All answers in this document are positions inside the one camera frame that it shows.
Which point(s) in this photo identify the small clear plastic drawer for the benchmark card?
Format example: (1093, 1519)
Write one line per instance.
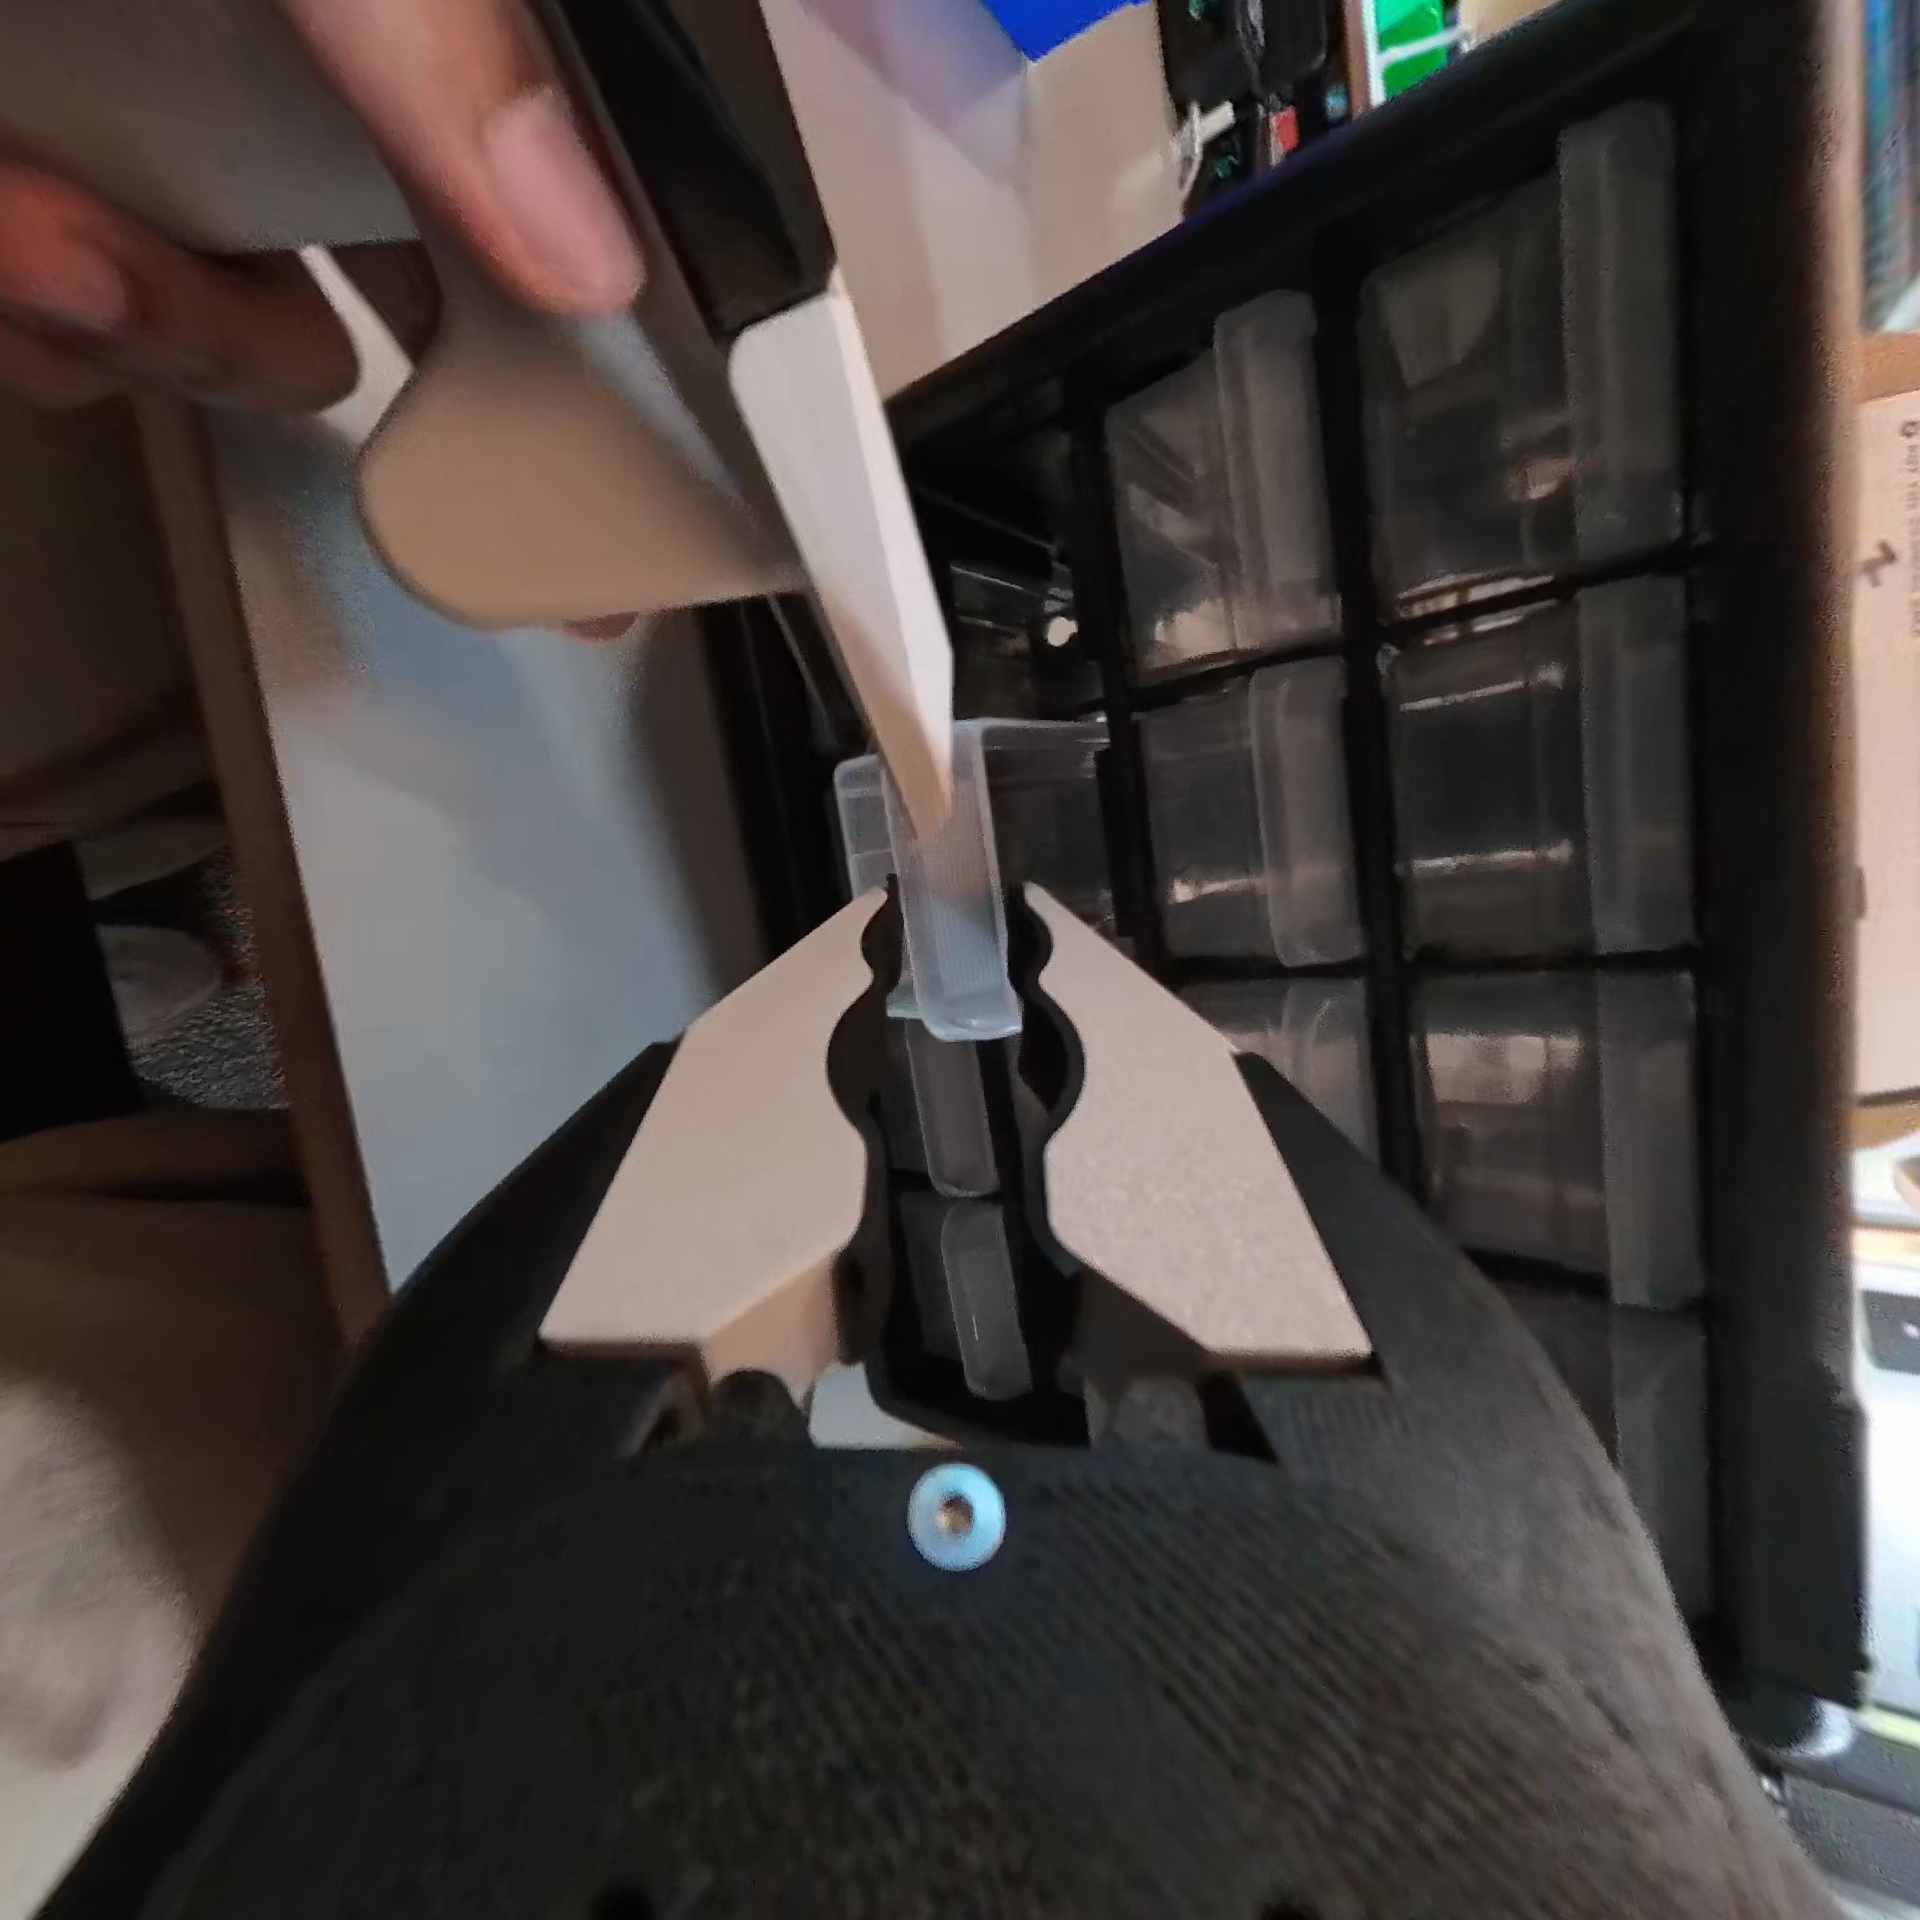
(951, 932)

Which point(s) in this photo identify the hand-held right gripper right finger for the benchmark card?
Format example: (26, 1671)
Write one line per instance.
(1186, 1185)

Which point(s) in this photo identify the person's left hand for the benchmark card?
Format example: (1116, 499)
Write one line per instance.
(494, 134)

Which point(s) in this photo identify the black electronic device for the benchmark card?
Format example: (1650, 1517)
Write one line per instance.
(1244, 77)

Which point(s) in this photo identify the rows of clear cabinet drawers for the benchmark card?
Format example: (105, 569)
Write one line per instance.
(1516, 810)

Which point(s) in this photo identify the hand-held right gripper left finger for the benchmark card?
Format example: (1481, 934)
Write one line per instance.
(719, 1155)

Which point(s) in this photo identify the black drawer cabinet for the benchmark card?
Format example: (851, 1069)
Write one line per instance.
(1783, 898)

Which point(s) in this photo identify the plain cardboard box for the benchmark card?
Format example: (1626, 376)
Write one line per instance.
(1036, 194)

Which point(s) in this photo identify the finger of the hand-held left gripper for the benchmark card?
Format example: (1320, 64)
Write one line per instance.
(857, 569)

